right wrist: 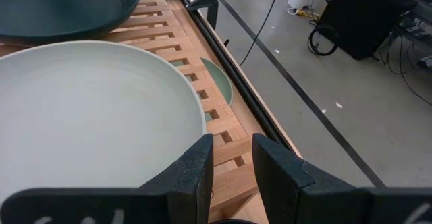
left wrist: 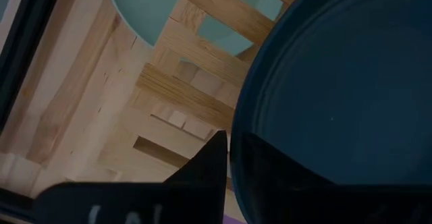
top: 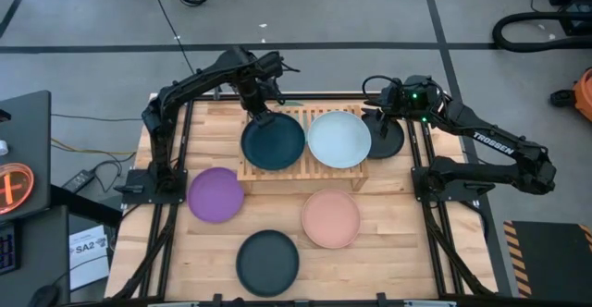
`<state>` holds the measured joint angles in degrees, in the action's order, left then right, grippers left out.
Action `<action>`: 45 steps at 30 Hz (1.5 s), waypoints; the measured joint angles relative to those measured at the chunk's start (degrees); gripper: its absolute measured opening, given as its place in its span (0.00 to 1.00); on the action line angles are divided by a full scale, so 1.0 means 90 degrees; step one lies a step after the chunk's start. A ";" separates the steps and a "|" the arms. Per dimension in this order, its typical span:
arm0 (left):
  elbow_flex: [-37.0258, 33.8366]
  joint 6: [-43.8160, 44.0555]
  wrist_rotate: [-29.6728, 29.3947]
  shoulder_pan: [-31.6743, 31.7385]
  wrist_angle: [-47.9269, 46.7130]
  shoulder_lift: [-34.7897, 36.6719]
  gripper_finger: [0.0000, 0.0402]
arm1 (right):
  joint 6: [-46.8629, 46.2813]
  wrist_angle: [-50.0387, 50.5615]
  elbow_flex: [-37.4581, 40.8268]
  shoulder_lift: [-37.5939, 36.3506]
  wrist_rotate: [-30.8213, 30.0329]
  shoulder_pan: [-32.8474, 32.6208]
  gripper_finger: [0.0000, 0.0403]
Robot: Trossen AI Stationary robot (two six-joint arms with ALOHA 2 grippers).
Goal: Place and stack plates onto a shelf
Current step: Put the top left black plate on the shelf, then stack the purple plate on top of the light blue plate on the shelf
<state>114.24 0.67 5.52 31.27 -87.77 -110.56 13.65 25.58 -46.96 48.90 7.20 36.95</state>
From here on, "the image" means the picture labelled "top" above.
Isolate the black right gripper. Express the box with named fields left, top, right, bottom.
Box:
left=364, top=80, right=413, bottom=140

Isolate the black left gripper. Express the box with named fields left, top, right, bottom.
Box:
left=236, top=73, right=279, bottom=129

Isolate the black plate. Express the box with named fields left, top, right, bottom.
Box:
left=360, top=111, right=406, bottom=160

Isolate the dark navy plate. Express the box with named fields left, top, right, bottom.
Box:
left=240, top=111, right=307, bottom=172

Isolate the light blue plate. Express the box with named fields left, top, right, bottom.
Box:
left=306, top=110, right=373, bottom=170

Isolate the purple plate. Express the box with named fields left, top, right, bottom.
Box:
left=186, top=166, right=245, bottom=225

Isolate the pink plate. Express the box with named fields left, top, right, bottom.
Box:
left=301, top=188, right=363, bottom=250

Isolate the dark grey plate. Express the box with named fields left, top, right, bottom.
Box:
left=235, top=228, right=301, bottom=298

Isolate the wooden slatted shelf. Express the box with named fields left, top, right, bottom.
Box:
left=236, top=104, right=370, bottom=192

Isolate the black power adapter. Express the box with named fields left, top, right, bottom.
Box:
left=61, top=169, right=96, bottom=194

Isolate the orange machine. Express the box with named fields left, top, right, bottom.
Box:
left=549, top=66, right=592, bottom=123

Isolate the black hazard-striped mat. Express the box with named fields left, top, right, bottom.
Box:
left=502, top=220, right=592, bottom=301

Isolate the white printed paper sheet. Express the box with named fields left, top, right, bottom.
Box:
left=68, top=225, right=111, bottom=292

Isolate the round orange dish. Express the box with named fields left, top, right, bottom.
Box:
left=0, top=162, right=36, bottom=215

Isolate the low black desk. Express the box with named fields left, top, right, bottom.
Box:
left=0, top=204, right=70, bottom=307

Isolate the black computer mouse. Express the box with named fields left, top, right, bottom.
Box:
left=27, top=284, right=61, bottom=307

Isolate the black keyboard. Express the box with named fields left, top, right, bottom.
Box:
left=0, top=223, right=20, bottom=276

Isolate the black aluminium table frame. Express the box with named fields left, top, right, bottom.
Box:
left=110, top=92, right=499, bottom=307

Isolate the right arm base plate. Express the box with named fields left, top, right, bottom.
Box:
left=411, top=166, right=497, bottom=203

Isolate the long black floor cable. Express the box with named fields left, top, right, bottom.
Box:
left=146, top=0, right=196, bottom=75

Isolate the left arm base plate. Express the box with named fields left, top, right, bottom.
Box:
left=120, top=167, right=189, bottom=205

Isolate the yellow cable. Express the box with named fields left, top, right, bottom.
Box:
left=50, top=137, right=138, bottom=156

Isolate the black vacuum hose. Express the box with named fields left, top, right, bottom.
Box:
left=491, top=10, right=592, bottom=54

